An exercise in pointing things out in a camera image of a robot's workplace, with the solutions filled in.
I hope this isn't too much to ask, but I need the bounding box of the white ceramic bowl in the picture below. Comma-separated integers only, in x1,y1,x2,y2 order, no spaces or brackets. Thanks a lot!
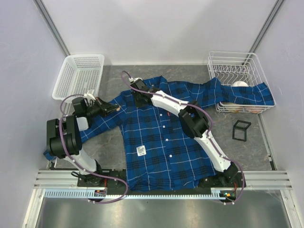
231,81,248,87

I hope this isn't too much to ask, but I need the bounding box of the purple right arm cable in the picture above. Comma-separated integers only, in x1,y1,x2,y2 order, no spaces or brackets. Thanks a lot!
120,70,245,205

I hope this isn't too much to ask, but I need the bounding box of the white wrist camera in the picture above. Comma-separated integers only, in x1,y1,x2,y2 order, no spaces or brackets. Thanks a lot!
84,89,96,101
128,77,142,84

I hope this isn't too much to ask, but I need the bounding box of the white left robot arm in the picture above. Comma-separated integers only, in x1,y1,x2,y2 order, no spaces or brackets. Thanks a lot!
47,97,120,187

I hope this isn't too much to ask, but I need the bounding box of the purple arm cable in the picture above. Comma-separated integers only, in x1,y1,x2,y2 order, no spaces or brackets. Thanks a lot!
59,94,129,205
120,70,245,205

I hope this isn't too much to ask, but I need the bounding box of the beige ceramic bowl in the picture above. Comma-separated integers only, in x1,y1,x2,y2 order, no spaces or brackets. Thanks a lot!
222,102,241,113

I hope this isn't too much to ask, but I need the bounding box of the pink patterned bowl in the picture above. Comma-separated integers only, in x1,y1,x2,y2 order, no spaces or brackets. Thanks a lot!
246,106,265,114

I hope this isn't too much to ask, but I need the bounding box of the white perforated plastic basket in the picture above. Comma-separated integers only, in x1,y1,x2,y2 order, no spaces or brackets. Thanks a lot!
52,54,105,101

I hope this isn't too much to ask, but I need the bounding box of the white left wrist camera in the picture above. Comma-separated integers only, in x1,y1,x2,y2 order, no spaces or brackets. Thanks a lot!
84,89,96,101

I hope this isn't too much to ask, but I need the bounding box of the white wire dish rack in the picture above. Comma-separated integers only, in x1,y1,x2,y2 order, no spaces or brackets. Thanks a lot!
208,51,276,114

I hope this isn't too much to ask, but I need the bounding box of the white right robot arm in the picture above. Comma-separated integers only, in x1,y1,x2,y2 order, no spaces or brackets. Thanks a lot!
130,78,238,187

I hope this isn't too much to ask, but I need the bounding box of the white slotted cable duct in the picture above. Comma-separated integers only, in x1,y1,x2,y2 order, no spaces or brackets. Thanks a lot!
44,189,237,200

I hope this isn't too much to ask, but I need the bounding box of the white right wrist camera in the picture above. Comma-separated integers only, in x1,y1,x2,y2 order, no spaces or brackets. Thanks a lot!
128,77,142,84

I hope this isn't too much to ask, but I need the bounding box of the blue plaid shirt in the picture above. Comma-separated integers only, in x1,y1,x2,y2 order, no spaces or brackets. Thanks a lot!
43,76,274,192

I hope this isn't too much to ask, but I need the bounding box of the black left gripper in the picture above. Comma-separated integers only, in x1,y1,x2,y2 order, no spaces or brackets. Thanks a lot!
85,97,119,119

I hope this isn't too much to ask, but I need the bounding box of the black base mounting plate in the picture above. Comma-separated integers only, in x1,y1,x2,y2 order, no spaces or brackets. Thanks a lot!
71,169,246,191

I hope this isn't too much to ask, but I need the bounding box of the black brooch display box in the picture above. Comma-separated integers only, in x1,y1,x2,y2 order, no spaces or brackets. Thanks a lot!
232,120,252,142

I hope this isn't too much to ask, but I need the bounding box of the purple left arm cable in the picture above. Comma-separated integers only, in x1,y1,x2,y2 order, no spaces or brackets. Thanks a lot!
59,94,129,205

